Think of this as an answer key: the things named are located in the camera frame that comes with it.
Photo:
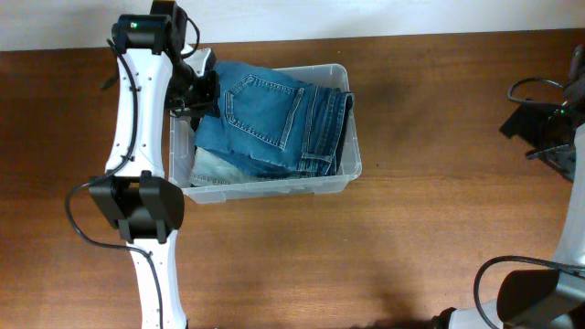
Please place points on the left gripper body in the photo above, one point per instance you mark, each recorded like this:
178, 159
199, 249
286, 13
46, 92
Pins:
188, 92

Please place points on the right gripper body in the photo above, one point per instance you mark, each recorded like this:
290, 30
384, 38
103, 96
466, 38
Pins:
546, 131

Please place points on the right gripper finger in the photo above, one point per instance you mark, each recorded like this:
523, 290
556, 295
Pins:
561, 158
526, 122

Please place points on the clear plastic storage bin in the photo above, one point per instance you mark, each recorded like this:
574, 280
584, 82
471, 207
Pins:
182, 152

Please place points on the light blue jeans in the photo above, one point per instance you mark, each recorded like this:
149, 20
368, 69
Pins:
210, 170

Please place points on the dark blue jeans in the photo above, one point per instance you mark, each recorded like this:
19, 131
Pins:
271, 125

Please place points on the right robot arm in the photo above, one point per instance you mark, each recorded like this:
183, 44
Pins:
548, 293

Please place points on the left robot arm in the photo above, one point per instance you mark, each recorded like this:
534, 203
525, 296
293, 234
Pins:
159, 74

